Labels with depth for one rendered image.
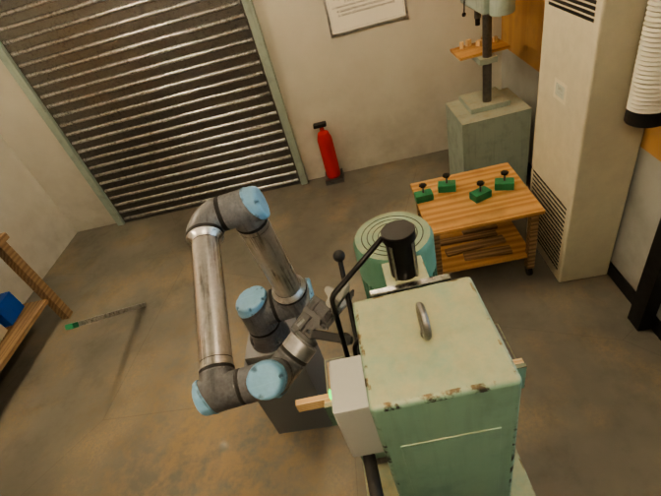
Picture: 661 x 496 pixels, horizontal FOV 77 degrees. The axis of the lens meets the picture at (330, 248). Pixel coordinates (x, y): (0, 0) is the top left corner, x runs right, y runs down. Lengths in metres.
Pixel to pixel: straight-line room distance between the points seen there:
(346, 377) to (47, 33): 4.00
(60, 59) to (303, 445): 3.59
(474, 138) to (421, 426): 2.71
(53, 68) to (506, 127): 3.67
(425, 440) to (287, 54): 3.47
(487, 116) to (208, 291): 2.50
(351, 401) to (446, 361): 0.16
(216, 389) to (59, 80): 3.71
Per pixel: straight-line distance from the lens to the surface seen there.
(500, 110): 3.31
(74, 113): 4.56
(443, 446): 0.76
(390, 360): 0.67
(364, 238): 0.92
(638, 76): 2.15
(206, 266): 1.25
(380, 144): 4.18
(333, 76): 3.91
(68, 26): 4.26
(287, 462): 2.38
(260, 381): 1.04
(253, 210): 1.32
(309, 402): 1.36
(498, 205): 2.62
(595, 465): 2.31
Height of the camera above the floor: 2.07
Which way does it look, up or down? 38 degrees down
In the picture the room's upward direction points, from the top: 17 degrees counter-clockwise
